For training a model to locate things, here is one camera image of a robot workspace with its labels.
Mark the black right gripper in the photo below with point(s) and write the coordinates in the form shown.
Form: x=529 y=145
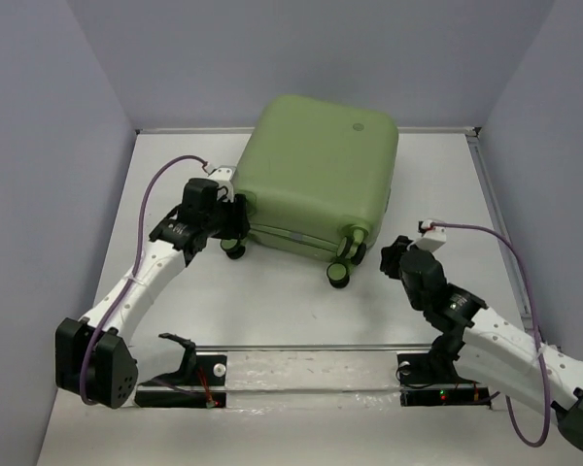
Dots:
x=390 y=255

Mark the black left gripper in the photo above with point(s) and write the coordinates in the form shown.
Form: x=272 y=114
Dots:
x=239 y=224

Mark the green hard-shell suitcase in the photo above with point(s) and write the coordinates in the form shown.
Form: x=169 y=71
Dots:
x=317 y=177

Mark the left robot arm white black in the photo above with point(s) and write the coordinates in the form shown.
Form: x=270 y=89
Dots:
x=94 y=356

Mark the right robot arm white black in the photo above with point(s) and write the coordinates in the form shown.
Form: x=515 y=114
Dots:
x=478 y=344

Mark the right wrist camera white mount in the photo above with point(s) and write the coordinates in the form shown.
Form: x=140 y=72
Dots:
x=432 y=235

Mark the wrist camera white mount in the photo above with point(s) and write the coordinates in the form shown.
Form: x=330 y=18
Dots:
x=432 y=235
x=222 y=176

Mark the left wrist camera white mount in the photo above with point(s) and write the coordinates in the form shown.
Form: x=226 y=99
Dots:
x=222 y=176

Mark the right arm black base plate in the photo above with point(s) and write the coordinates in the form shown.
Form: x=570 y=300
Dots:
x=428 y=382

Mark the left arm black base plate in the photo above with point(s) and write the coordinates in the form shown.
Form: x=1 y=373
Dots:
x=201 y=386

